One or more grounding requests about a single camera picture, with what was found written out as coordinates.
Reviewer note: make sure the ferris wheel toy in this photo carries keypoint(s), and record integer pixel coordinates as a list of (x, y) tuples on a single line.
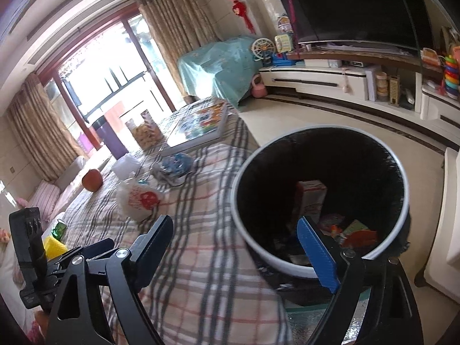
[(262, 50)]

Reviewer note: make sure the red snack bag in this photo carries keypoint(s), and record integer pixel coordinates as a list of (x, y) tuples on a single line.
[(364, 240)]

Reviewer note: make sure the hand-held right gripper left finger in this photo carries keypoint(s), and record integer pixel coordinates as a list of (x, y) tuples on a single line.
[(151, 255)]

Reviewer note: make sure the pink toy kettle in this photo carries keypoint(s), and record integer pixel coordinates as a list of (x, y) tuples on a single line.
[(258, 88)]

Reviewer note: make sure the red-framed glass door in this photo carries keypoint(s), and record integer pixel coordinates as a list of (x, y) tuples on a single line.
[(54, 75)]

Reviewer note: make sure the light sofa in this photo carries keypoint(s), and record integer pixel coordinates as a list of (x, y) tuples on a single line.
[(70, 178)]

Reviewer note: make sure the white television cabinet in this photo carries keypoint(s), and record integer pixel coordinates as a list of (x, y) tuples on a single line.
[(305, 79)]

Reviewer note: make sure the colourful flat game box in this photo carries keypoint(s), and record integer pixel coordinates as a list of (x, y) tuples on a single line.
[(199, 125)]

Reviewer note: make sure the white side cabinet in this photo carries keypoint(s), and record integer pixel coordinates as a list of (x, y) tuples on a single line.
[(445, 222)]

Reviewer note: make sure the blue toy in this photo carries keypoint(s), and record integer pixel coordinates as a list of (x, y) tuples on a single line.
[(279, 60)]

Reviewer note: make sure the green carton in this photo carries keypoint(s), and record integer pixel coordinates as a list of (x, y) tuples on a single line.
[(354, 227)]

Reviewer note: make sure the yellow green toy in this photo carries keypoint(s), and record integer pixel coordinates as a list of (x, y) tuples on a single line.
[(283, 43)]

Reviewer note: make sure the pink toy house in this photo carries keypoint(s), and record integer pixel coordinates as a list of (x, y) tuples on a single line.
[(284, 25)]

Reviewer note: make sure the green can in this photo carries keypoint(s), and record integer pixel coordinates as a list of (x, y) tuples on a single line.
[(60, 230)]

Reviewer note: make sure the white red-printed plastic bag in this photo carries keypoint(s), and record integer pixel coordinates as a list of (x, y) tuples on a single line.
[(140, 197)]

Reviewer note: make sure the pink striped pillow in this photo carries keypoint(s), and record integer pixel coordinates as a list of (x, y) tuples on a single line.
[(45, 199)]

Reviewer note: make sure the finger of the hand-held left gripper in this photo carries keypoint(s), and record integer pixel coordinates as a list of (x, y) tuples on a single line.
[(104, 255), (90, 248)]

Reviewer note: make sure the clear jar of cookies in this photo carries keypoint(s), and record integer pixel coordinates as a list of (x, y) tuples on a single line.
[(145, 134)]

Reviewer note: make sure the black television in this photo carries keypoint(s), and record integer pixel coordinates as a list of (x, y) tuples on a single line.
[(359, 7)]

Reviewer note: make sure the orange toy cash register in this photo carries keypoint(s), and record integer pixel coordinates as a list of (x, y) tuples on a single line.
[(429, 57)]

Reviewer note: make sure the red apple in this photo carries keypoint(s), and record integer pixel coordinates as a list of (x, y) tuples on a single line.
[(92, 180)]

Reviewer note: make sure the white bin with black bag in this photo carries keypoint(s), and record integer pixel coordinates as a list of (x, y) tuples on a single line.
[(258, 255)]

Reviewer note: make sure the red heart hanging decoration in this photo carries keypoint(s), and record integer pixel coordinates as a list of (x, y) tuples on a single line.
[(237, 5)]

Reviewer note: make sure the white and red carton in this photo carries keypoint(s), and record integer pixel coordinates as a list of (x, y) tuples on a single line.
[(311, 197)]

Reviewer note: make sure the beige patterned curtain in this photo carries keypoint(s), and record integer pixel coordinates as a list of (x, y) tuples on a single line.
[(176, 14), (39, 129)]

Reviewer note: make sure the teal covered armchair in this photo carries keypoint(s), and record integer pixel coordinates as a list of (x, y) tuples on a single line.
[(219, 68)]

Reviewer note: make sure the light blue plastic bag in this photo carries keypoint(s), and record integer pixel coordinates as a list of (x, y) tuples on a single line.
[(176, 165)]

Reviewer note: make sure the pink snack packet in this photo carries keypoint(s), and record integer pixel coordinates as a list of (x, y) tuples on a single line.
[(330, 221)]

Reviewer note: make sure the purple thermos bottle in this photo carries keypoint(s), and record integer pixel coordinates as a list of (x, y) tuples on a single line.
[(113, 143)]

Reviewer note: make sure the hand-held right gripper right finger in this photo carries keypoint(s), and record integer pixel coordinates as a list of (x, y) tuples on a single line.
[(318, 255)]

